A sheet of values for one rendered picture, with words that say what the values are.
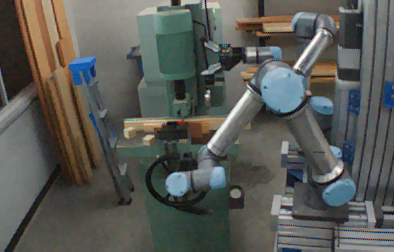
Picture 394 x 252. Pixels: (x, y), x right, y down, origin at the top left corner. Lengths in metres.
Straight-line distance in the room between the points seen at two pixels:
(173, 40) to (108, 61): 2.64
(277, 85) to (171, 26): 0.74
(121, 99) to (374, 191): 3.31
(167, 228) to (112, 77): 2.58
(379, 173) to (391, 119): 0.26
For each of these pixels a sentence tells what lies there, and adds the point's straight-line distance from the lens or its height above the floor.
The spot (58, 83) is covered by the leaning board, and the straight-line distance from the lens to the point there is 2.95.
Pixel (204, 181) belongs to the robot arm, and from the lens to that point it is 1.17.
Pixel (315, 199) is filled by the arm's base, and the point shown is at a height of 0.86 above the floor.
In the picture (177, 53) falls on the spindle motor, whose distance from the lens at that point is 1.65.
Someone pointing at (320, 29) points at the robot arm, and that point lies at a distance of 1.72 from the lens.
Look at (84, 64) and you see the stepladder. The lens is 2.50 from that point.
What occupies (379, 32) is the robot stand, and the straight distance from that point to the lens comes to 1.38.
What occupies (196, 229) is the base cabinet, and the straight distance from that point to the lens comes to 2.02.
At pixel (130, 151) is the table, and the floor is 0.87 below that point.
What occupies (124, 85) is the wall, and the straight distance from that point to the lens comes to 4.27.
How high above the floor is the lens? 1.70
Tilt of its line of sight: 26 degrees down
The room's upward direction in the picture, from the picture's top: 5 degrees counter-clockwise
